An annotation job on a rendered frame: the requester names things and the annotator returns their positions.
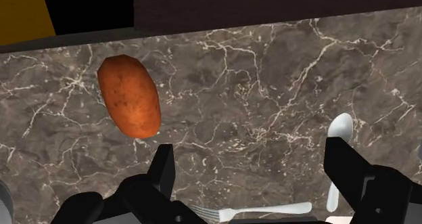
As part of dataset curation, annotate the orange-brown potato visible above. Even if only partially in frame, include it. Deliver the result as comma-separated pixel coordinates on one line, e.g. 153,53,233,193
97,54,162,139

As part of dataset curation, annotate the grey round object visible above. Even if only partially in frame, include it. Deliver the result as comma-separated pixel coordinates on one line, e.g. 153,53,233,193
0,179,14,224

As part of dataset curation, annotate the white fork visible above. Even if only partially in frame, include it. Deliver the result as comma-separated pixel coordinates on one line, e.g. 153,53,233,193
190,202,312,223

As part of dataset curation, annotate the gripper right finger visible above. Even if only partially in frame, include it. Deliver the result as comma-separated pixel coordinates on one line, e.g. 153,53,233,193
323,136,422,224

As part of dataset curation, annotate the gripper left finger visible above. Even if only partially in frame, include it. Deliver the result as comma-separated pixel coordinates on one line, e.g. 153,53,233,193
51,143,207,224

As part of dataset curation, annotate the white spoon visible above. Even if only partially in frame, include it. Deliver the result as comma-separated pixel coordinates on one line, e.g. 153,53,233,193
326,112,354,213

